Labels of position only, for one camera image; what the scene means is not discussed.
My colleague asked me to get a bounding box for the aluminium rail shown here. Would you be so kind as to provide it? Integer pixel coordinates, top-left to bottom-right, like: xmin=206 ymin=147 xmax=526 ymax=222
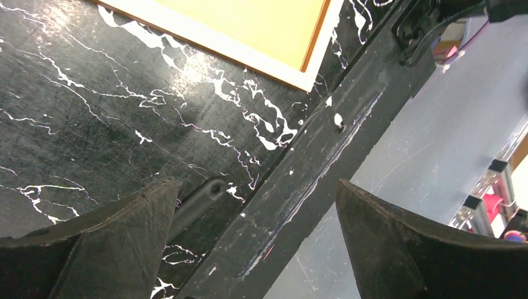
xmin=449 ymin=116 xmax=527 ymax=237

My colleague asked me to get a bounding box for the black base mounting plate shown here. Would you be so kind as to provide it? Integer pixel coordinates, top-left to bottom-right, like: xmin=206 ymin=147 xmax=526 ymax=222
xmin=177 ymin=1 xmax=439 ymax=298

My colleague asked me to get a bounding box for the black adjustable wrench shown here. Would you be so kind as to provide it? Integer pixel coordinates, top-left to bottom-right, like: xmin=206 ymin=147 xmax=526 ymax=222
xmin=167 ymin=178 xmax=227 ymax=242

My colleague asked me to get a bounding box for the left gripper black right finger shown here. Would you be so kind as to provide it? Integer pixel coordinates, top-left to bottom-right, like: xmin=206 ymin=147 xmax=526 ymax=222
xmin=335 ymin=179 xmax=527 ymax=298

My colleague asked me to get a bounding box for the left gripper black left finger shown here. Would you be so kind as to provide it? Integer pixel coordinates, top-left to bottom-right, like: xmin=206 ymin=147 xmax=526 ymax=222
xmin=1 ymin=178 xmax=179 ymax=298

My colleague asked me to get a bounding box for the wooden picture frame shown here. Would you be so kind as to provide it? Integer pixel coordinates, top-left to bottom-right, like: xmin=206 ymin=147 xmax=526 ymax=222
xmin=99 ymin=0 xmax=343 ymax=92

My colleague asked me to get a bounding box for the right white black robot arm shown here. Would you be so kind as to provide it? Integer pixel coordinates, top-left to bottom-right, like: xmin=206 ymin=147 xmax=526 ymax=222
xmin=392 ymin=0 xmax=527 ymax=67

